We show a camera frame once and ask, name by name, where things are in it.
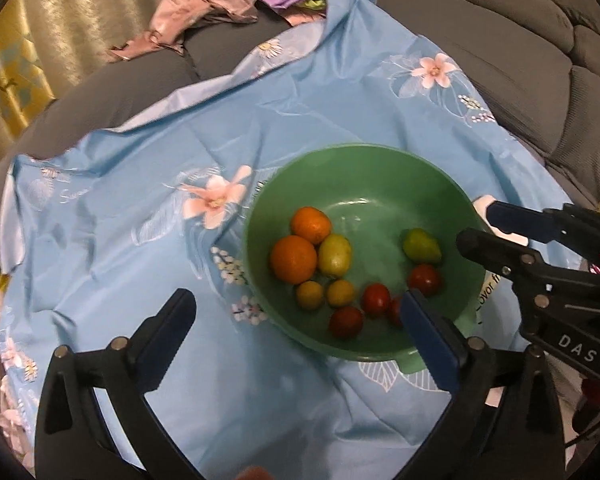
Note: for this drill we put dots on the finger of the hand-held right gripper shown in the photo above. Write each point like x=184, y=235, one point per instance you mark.
x=520, y=220
x=495, y=250

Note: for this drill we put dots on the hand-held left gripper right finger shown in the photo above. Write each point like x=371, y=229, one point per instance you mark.
x=425, y=340

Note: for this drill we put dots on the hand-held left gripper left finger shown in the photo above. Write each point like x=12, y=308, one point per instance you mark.
x=167, y=350

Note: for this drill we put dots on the red tomato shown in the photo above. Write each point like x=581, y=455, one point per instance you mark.
x=395, y=310
x=375, y=299
x=424, y=279
x=346, y=321

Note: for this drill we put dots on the small yellow fruit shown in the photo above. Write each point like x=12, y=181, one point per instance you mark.
x=341, y=292
x=310, y=294

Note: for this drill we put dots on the green bowl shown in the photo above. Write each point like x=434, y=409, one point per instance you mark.
x=370, y=190

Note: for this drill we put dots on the orange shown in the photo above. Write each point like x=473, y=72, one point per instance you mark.
x=310, y=224
x=293, y=258

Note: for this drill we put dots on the grey sofa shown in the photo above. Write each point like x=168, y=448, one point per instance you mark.
x=505, y=25

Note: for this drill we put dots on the blue floral cloth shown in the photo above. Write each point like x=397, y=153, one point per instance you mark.
x=305, y=100

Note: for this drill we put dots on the yellow patterned curtain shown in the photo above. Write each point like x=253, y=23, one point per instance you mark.
x=10, y=75

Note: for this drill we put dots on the pink satin cloth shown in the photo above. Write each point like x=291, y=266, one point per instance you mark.
x=195, y=5

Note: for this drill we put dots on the beige curtain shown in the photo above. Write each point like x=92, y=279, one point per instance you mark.
x=95, y=5

